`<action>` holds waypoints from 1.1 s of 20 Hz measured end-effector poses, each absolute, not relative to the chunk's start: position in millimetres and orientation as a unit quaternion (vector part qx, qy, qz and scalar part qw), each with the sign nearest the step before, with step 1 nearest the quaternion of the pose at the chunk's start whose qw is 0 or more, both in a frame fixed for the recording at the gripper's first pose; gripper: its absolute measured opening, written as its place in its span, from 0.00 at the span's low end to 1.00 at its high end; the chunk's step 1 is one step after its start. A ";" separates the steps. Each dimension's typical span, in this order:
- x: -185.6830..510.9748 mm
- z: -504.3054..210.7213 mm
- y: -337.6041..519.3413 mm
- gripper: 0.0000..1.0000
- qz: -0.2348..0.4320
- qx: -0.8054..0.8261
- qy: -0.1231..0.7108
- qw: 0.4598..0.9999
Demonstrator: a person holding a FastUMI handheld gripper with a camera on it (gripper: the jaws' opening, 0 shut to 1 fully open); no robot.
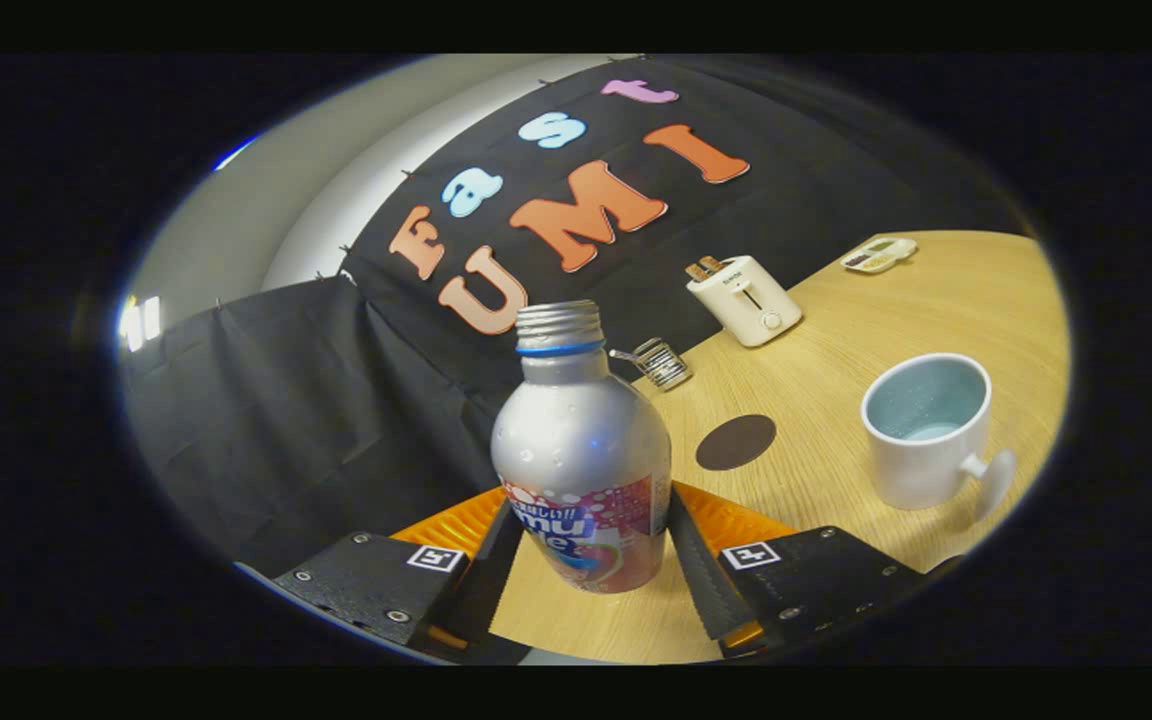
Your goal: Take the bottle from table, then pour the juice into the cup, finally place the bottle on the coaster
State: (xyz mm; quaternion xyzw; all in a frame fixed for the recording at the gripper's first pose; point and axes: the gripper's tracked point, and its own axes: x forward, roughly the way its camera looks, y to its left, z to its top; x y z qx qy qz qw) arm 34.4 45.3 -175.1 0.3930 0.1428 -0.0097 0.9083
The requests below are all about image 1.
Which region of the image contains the ceiling light panel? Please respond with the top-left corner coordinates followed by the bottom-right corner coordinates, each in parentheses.
top-left (119, 295), bottom-right (162, 353)

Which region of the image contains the white divided snack tray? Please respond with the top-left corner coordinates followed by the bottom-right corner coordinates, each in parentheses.
top-left (841, 237), bottom-right (919, 275)

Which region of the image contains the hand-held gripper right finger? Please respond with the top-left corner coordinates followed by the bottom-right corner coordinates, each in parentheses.
top-left (669, 481), bottom-right (937, 661)

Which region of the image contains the white cup blue inside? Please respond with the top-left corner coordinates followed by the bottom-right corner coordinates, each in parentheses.
top-left (861, 352), bottom-right (1018, 521)

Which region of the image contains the wooden table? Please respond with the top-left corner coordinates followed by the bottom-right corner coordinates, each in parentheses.
top-left (489, 231), bottom-right (1072, 666)

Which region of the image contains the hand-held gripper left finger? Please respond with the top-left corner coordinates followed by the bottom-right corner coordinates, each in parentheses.
top-left (273, 487), bottom-right (532, 666)

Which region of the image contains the metal wire basket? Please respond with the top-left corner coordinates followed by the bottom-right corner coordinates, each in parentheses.
top-left (609, 338), bottom-right (693, 391)

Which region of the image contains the white toaster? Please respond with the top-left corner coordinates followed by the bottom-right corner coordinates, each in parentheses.
top-left (686, 255), bottom-right (804, 348)

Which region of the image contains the silver juice bottle pink label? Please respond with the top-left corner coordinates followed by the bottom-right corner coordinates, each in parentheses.
top-left (491, 300), bottom-right (674, 595)

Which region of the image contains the dark brown round coaster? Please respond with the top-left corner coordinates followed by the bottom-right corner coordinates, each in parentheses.
top-left (695, 414), bottom-right (778, 472)

